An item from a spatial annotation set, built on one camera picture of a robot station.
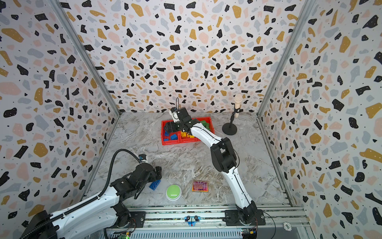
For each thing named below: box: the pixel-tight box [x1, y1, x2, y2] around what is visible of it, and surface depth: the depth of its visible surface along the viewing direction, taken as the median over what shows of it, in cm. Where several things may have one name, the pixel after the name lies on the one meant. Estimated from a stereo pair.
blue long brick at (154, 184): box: [148, 179, 162, 191], surface depth 85 cm
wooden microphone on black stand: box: [221, 93, 244, 136], surface depth 112 cm
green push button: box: [165, 183, 183, 202], surface depth 83 cm
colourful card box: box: [191, 180, 209, 193], surface depth 85 cm
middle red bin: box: [177, 130, 201, 144], surface depth 104 cm
